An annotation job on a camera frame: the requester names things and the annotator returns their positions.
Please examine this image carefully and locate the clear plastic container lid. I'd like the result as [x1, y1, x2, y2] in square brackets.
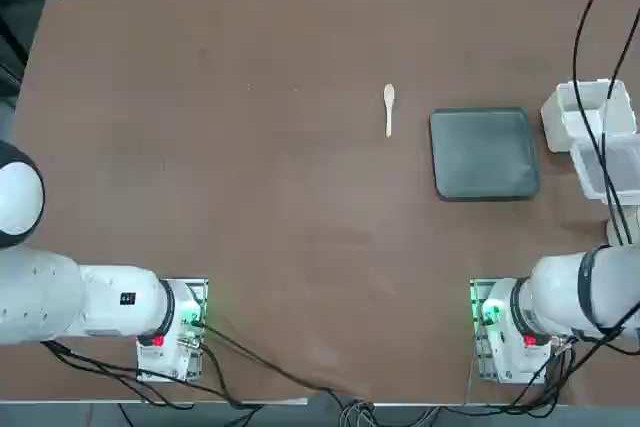
[569, 132, 640, 206]

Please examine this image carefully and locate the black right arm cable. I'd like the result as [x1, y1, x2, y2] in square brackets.
[601, 9, 640, 247]
[572, 0, 632, 247]

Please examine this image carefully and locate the translucent white plastic container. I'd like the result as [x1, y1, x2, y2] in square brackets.
[540, 79, 640, 154]

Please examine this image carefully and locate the light wooden spoon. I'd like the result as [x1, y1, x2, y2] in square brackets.
[383, 83, 398, 139]

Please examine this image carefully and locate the dark grey square tray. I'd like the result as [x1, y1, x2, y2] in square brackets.
[428, 106, 541, 202]

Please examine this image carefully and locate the black left base cable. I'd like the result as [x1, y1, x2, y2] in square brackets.
[199, 321, 371, 413]

